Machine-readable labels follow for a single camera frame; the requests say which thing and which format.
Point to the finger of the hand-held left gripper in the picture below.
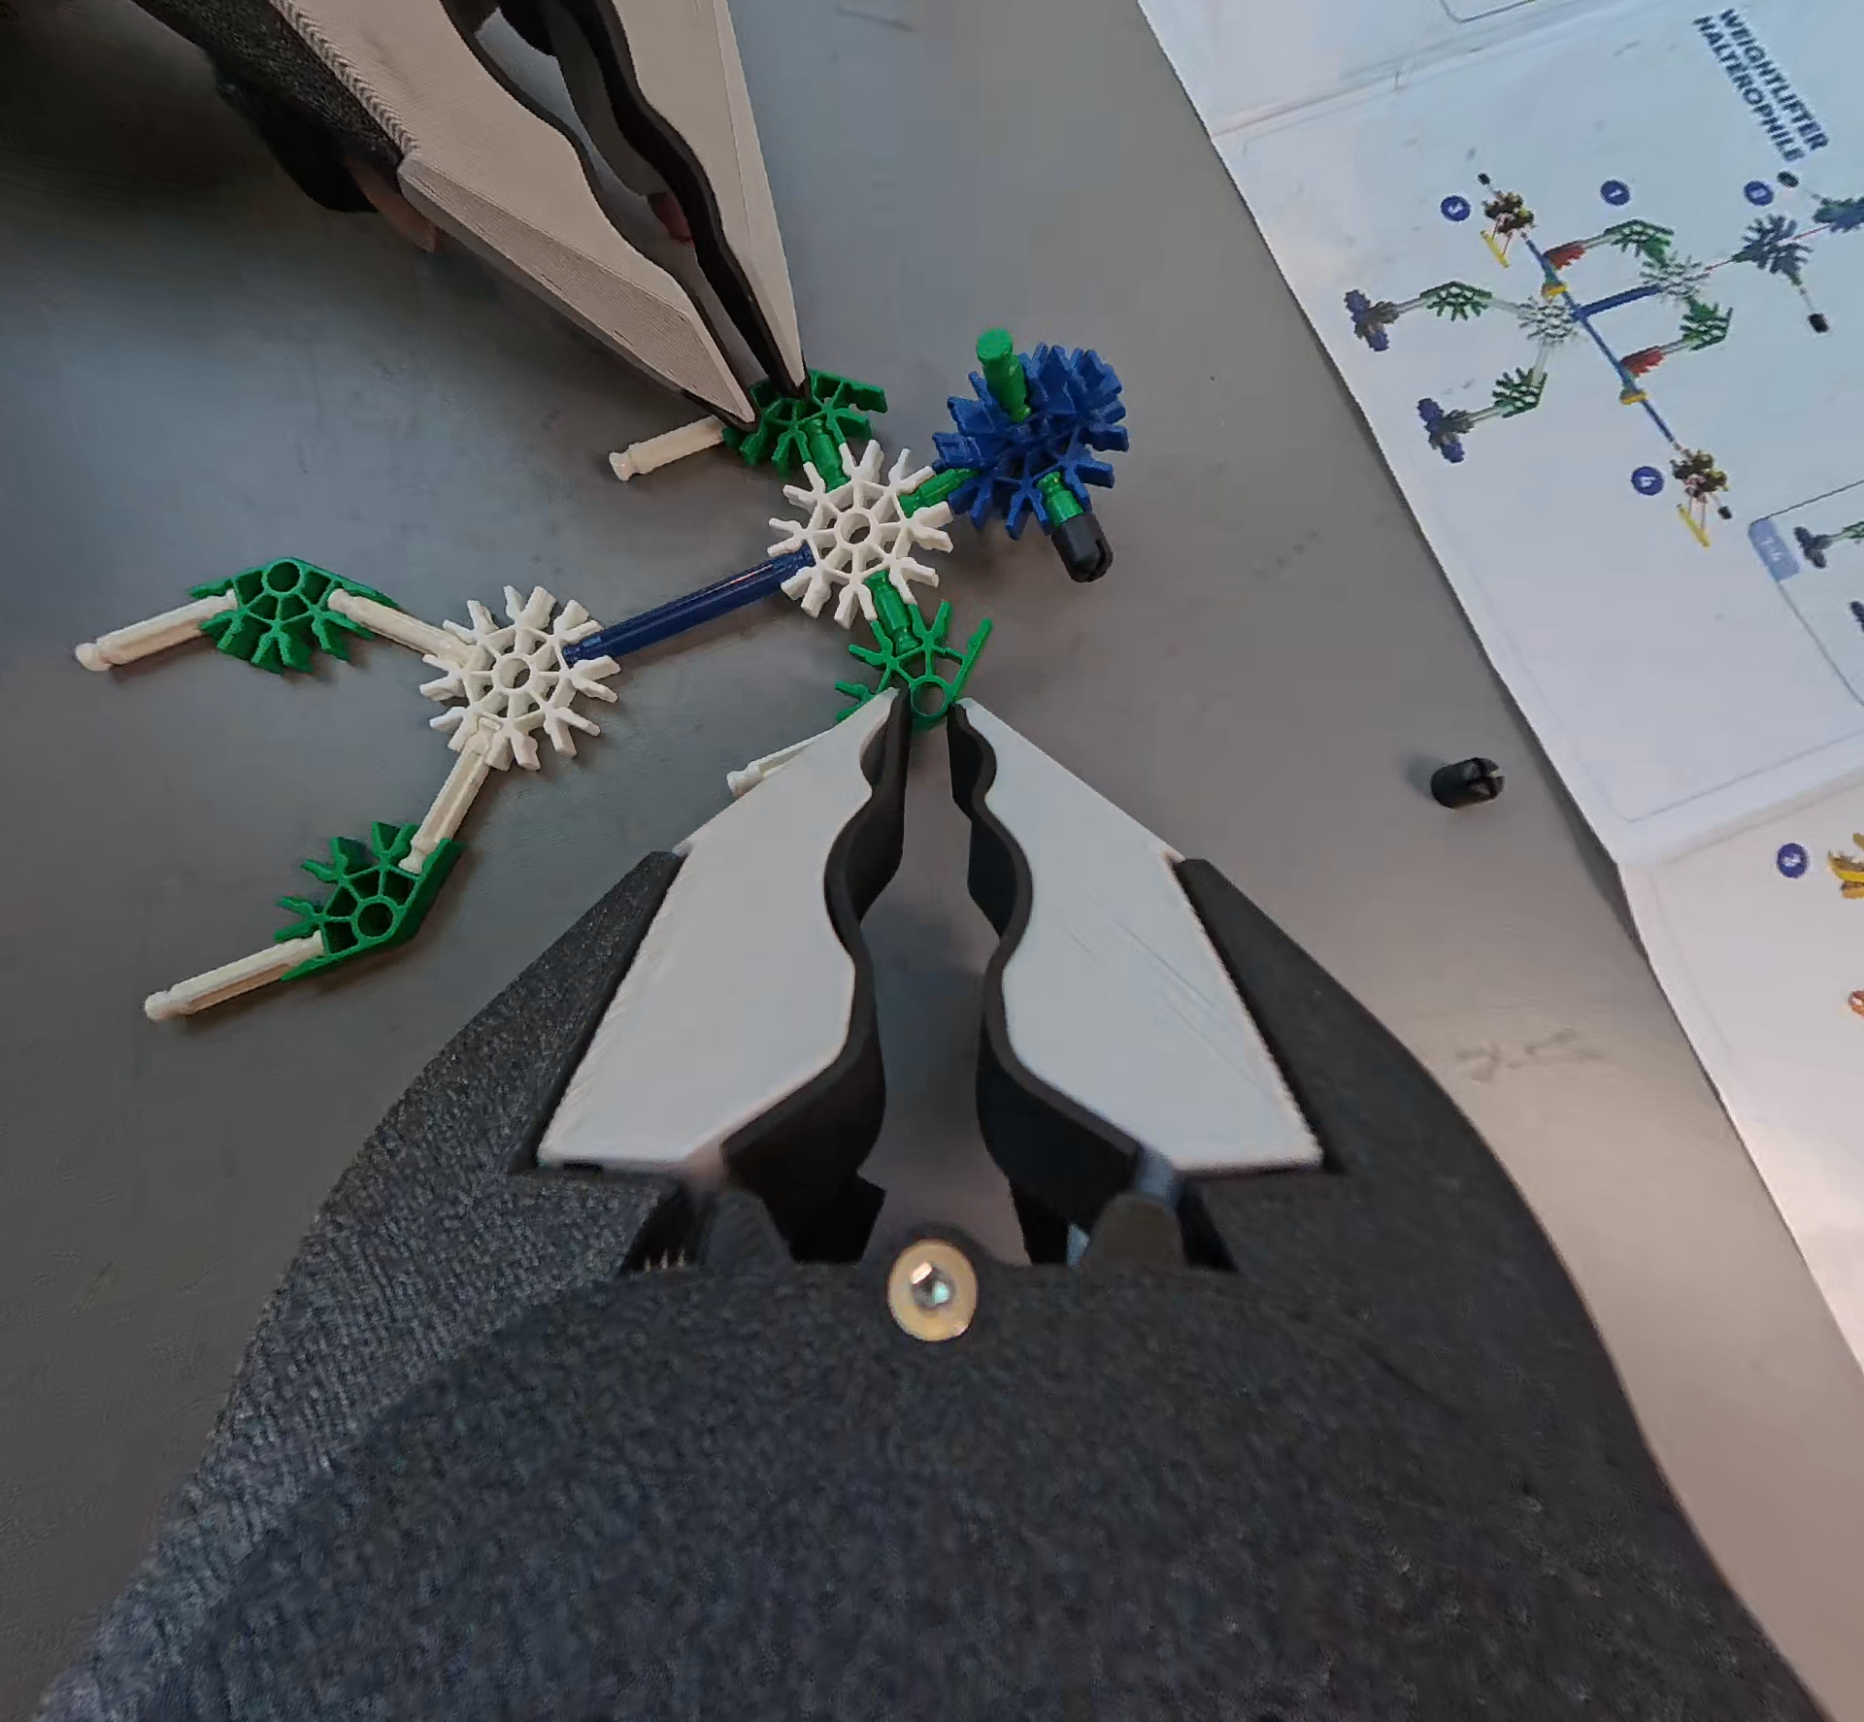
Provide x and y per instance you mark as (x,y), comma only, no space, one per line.
(438,106)
(671,48)

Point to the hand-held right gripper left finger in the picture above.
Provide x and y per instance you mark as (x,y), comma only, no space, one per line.
(700,1009)

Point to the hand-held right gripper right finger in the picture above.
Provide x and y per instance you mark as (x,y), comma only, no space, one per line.
(1151,1009)

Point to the construction toy figure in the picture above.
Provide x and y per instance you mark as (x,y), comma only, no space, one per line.
(859,529)

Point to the grey desk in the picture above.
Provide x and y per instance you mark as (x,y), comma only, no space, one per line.
(1238,879)

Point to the person's left hand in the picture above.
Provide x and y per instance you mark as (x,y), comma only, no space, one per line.
(409,223)

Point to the small black toy cap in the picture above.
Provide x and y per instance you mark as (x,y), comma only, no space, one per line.
(1465,784)

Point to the folded instruction sheet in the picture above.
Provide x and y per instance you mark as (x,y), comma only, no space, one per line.
(1529,588)

